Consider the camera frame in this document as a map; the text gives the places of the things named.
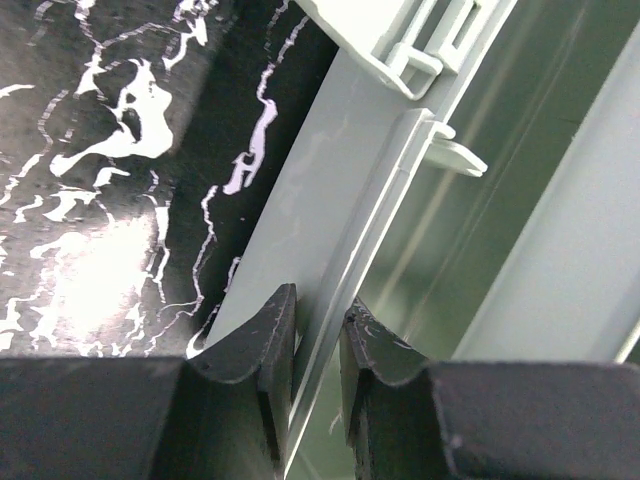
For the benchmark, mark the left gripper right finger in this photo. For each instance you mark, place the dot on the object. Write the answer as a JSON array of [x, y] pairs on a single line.
[[377, 365]]

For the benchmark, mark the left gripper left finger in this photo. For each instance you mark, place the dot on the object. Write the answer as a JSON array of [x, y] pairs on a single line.
[[251, 369]]

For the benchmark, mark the clear plastic tool box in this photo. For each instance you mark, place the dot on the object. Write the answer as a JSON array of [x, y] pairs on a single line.
[[496, 220]]

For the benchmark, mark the marbled black mat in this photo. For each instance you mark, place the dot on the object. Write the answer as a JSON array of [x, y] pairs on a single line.
[[140, 141]]

